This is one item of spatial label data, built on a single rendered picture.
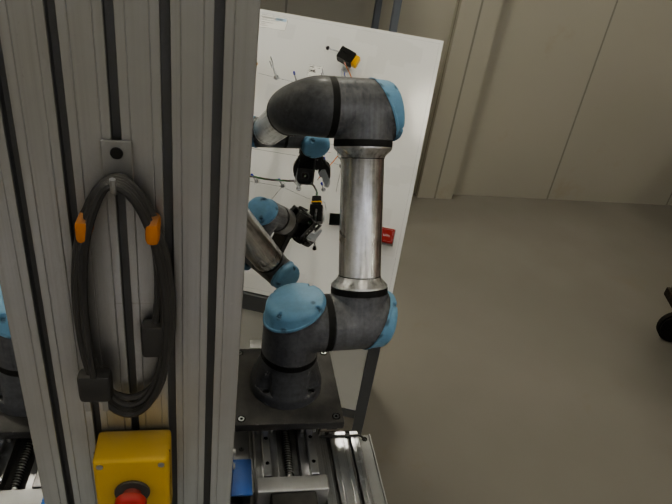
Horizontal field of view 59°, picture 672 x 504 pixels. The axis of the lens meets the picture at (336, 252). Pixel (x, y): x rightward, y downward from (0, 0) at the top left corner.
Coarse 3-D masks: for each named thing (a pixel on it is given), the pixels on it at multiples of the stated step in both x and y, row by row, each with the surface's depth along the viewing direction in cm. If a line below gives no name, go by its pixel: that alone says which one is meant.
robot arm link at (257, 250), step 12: (252, 216) 132; (252, 228) 132; (252, 240) 133; (264, 240) 136; (252, 252) 136; (264, 252) 138; (276, 252) 142; (252, 264) 150; (264, 264) 141; (276, 264) 143; (288, 264) 145; (264, 276) 146; (276, 276) 144; (288, 276) 145; (276, 288) 146
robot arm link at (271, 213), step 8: (256, 200) 151; (264, 200) 151; (272, 200) 154; (256, 208) 151; (264, 208) 150; (272, 208) 151; (280, 208) 155; (256, 216) 151; (264, 216) 150; (272, 216) 152; (280, 216) 155; (288, 216) 159; (264, 224) 152; (272, 224) 154; (280, 224) 157; (272, 232) 156
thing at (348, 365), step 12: (252, 312) 210; (252, 324) 212; (240, 336) 216; (252, 336) 215; (240, 348) 219; (336, 360) 214; (348, 360) 213; (360, 360) 212; (336, 372) 217; (348, 372) 216; (360, 372) 215; (348, 384) 219; (360, 384) 218; (348, 396) 222; (348, 408) 225
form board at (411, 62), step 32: (288, 32) 216; (320, 32) 215; (352, 32) 214; (384, 32) 214; (288, 64) 214; (320, 64) 213; (384, 64) 212; (416, 64) 211; (256, 96) 212; (416, 96) 209; (416, 128) 207; (256, 160) 209; (288, 160) 208; (384, 160) 206; (416, 160) 206; (256, 192) 207; (288, 192) 206; (320, 192) 206; (384, 192) 204; (320, 224) 204; (384, 224) 203; (288, 256) 203; (320, 256) 202; (384, 256) 201; (256, 288) 202; (320, 288) 200
